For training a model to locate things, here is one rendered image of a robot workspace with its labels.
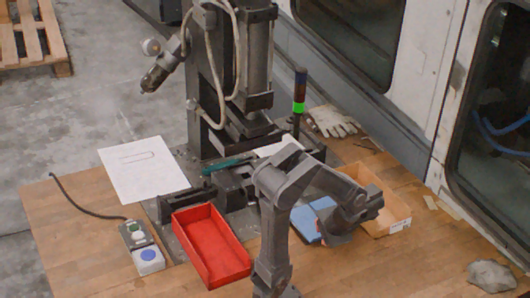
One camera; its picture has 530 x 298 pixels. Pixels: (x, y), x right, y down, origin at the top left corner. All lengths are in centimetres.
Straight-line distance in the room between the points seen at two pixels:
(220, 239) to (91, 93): 259
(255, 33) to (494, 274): 87
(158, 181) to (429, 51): 92
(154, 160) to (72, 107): 209
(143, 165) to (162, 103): 204
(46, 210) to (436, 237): 111
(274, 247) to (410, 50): 95
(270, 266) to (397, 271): 42
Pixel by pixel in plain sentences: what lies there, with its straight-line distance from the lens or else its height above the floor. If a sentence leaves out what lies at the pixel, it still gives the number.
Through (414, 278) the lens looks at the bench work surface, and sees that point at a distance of 169.
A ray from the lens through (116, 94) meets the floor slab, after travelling 414.
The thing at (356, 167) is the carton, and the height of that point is 95.
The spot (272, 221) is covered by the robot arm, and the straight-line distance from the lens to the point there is 132.
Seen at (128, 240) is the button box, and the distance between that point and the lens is 170.
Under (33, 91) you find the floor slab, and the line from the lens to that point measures 429.
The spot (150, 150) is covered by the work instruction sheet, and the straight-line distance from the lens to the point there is 206.
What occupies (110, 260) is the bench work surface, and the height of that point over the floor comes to 90.
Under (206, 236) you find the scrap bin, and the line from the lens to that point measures 172.
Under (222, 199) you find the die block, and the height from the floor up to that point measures 94.
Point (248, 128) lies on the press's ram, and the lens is 164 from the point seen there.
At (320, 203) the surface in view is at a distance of 181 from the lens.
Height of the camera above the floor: 210
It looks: 36 degrees down
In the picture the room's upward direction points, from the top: 3 degrees clockwise
